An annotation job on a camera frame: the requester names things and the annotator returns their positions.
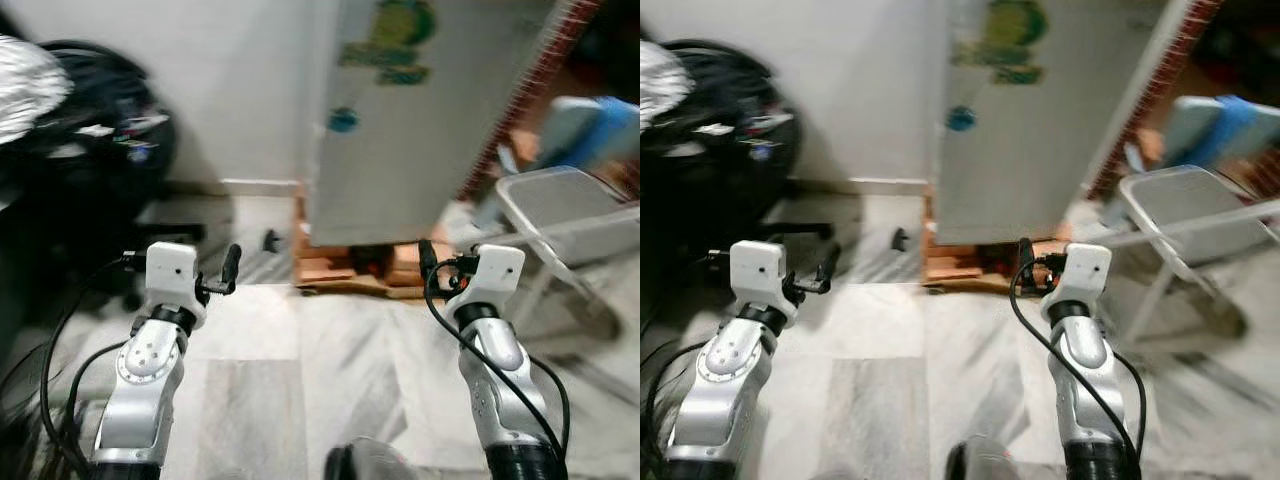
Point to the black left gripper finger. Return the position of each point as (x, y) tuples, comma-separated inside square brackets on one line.
[(232, 268), (829, 265)]

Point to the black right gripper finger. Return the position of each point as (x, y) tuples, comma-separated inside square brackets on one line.
[(427, 262), (1026, 262)]

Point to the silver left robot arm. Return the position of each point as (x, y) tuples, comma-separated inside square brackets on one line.
[(725, 390), (140, 390)]

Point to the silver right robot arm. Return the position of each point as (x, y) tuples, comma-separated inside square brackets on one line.
[(1085, 370), (495, 370)]

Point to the blue round fridge sticker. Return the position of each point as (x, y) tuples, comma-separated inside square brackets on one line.
[(962, 119), (343, 119)]

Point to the green fridge sticker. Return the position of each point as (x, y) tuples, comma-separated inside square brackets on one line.
[(400, 25), (1010, 25)]

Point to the brown base board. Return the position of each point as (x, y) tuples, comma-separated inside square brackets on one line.
[(985, 285), (370, 290)]

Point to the small black floor object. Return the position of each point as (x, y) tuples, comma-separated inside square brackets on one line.
[(271, 241), (901, 240)]

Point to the blue white tag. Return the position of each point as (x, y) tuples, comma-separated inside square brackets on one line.
[(765, 150), (138, 151)]

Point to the blue and grey bag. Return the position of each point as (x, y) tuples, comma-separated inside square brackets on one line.
[(1230, 130), (600, 130)]

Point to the silver foil bag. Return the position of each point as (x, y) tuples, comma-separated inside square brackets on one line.
[(30, 90), (660, 85)]

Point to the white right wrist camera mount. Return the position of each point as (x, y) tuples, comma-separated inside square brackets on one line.
[(495, 275), (1088, 275)]

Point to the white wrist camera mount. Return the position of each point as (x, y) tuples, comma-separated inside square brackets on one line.
[(1088, 275), (757, 275), (170, 275), (495, 275)]

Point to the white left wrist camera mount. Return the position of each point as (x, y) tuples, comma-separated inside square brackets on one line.
[(757, 275), (170, 275)]

